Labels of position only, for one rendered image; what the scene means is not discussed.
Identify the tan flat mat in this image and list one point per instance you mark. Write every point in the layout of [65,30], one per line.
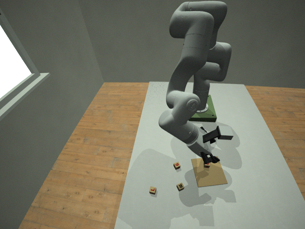
[211,176]

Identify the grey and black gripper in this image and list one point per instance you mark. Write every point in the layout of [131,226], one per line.
[203,149]

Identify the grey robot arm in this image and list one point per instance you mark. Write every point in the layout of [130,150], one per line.
[202,56]

